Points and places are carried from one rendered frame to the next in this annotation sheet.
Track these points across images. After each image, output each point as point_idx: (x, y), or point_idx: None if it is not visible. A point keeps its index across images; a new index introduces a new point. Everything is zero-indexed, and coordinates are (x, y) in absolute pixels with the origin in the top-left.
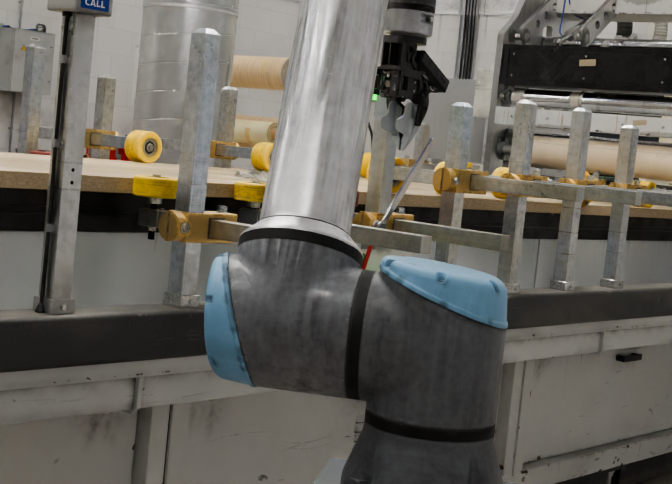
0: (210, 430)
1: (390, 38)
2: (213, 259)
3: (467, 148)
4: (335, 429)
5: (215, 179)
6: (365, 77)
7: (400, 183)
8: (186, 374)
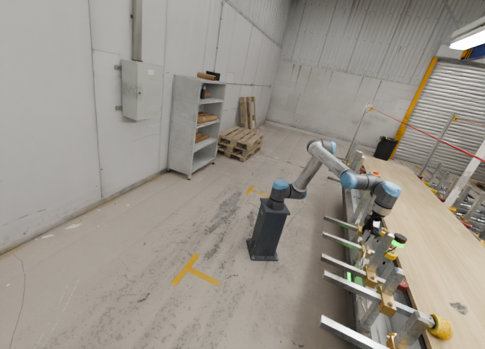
0: None
1: None
2: (390, 270)
3: (387, 284)
4: None
5: (420, 267)
6: (304, 168)
7: (431, 330)
8: None
